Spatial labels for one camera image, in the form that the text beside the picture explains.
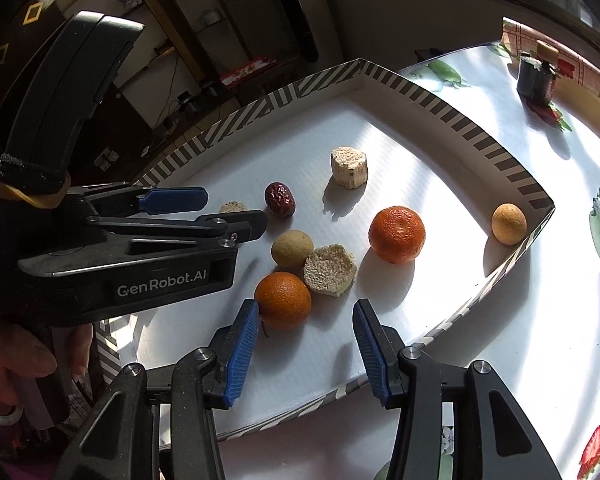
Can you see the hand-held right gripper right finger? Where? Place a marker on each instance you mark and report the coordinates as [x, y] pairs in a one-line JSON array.
[[372, 355]]

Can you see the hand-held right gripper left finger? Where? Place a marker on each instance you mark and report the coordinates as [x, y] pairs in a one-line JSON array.
[[242, 355]]

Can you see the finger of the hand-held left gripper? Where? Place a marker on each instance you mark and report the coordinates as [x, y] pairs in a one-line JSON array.
[[180, 230], [172, 200]]

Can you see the beige puffed cake piece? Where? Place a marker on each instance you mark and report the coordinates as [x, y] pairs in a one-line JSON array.
[[349, 167], [232, 206], [329, 270]]

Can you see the orange tangerine with stem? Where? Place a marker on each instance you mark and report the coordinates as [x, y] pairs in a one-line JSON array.
[[282, 301]]

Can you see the red dried date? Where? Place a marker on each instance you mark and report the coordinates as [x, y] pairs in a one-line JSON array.
[[280, 200]]

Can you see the brown longan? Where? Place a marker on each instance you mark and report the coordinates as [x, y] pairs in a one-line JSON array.
[[508, 223], [292, 248]]

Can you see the striped cardboard box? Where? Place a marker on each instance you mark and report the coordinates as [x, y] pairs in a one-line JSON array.
[[420, 160]]

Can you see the person's left hand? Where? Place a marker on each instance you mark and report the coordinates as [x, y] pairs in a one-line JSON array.
[[10, 355]]

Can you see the red flat box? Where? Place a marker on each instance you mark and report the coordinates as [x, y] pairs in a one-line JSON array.
[[247, 71]]

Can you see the wooden shelf unit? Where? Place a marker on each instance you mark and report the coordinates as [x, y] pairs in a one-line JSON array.
[[200, 40]]

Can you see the black curved pole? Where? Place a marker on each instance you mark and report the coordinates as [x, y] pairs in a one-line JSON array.
[[300, 15]]

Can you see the black small container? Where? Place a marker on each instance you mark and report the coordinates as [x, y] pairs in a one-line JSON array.
[[535, 82]]

